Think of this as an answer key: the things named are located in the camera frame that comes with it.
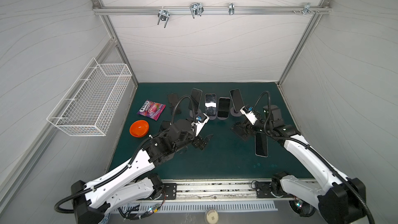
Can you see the round white puck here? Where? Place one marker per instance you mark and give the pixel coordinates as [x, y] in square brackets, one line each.
[211, 216]

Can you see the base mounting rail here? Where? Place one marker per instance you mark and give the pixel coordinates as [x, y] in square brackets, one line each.
[179, 190]

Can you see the black folding phone stand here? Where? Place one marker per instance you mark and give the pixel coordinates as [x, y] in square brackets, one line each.
[173, 100]

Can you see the black phone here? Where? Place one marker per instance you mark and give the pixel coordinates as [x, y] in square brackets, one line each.
[164, 125]

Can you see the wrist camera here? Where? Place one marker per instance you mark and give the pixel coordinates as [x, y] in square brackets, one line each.
[199, 122]
[250, 115]

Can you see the orange plastic bowl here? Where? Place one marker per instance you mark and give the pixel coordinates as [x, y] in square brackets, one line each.
[139, 129]

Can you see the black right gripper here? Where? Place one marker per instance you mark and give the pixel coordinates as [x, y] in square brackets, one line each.
[244, 127]

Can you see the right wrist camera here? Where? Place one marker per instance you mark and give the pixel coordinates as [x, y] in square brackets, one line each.
[250, 115]

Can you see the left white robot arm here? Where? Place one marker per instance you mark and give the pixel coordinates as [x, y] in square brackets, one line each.
[151, 153]

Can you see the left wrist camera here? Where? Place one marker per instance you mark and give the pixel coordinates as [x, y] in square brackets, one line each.
[199, 122]

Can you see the aluminium crossbar rail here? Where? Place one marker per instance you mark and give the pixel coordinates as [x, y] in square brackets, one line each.
[198, 9]

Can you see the white wire basket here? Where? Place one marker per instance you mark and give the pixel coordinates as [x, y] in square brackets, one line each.
[89, 105]

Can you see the purple Fox's candy bag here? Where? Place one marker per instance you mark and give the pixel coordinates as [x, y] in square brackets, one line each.
[151, 110]

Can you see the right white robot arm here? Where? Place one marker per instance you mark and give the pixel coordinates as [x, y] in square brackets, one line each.
[338, 198]

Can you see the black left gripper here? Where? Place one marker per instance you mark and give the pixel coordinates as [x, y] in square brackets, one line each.
[197, 143]

